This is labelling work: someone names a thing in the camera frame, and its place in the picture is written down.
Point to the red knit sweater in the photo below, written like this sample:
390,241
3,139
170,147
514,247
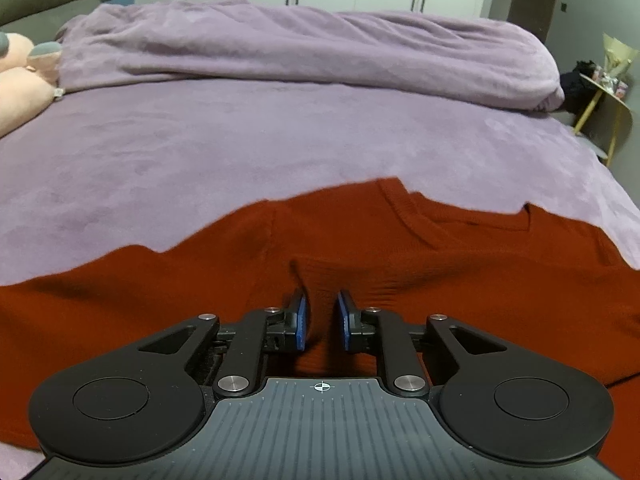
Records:
450,270

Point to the purple duvet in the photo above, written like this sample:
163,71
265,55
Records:
310,45

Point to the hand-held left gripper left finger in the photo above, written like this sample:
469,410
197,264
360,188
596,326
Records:
300,324

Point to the pink plush toy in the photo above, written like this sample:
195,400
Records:
20,95

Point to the cream wrapped bouquet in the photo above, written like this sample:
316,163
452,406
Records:
617,57

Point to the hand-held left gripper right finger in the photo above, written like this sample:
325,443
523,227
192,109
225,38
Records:
343,324

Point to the dark cloth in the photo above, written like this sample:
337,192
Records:
575,85

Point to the purple bed sheet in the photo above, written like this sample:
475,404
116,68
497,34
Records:
200,160

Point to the yellow-legged side table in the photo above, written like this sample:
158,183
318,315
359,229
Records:
611,105

